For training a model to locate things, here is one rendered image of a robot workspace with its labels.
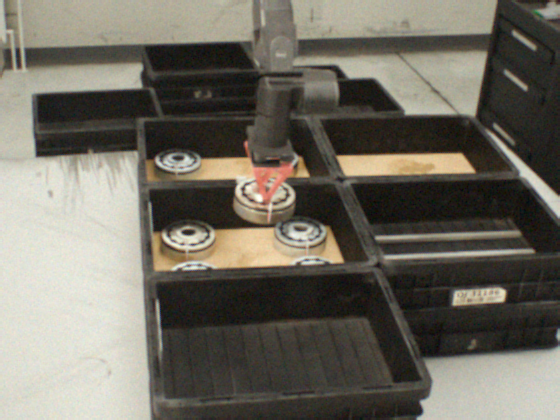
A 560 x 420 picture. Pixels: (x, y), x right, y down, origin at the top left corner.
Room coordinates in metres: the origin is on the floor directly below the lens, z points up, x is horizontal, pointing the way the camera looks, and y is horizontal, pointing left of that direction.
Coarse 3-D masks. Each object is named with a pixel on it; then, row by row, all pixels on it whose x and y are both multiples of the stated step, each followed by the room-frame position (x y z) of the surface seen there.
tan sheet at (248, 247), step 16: (160, 240) 1.40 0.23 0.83; (224, 240) 1.42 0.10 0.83; (240, 240) 1.42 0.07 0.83; (256, 240) 1.43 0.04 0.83; (272, 240) 1.43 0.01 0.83; (160, 256) 1.35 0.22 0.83; (224, 256) 1.36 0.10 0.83; (240, 256) 1.37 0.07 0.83; (256, 256) 1.37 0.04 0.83; (272, 256) 1.38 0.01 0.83; (288, 256) 1.38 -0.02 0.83; (320, 256) 1.39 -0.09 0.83; (336, 256) 1.39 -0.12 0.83
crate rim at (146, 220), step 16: (144, 192) 1.41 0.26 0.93; (144, 208) 1.35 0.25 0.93; (352, 208) 1.41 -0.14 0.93; (144, 224) 1.30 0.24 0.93; (352, 224) 1.36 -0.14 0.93; (144, 240) 1.25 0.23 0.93; (368, 240) 1.30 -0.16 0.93; (144, 256) 1.22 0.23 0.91; (368, 256) 1.25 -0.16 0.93; (160, 272) 1.16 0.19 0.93; (176, 272) 1.16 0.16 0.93; (192, 272) 1.17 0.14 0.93; (208, 272) 1.17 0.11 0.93; (224, 272) 1.17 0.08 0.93; (240, 272) 1.18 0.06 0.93
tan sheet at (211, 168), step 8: (152, 160) 1.72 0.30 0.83; (208, 160) 1.74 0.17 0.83; (216, 160) 1.74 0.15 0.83; (224, 160) 1.75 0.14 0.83; (232, 160) 1.75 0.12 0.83; (240, 160) 1.75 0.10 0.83; (248, 160) 1.76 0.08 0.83; (152, 168) 1.68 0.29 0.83; (208, 168) 1.70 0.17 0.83; (216, 168) 1.71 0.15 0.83; (224, 168) 1.71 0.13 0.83; (232, 168) 1.71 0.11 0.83; (240, 168) 1.72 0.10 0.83; (248, 168) 1.72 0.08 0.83; (304, 168) 1.74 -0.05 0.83; (152, 176) 1.65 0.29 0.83; (200, 176) 1.66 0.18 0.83; (208, 176) 1.67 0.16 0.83; (216, 176) 1.67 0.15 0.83; (224, 176) 1.67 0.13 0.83; (232, 176) 1.68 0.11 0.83; (248, 176) 1.68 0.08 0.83; (296, 176) 1.70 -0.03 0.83; (304, 176) 1.70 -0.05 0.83
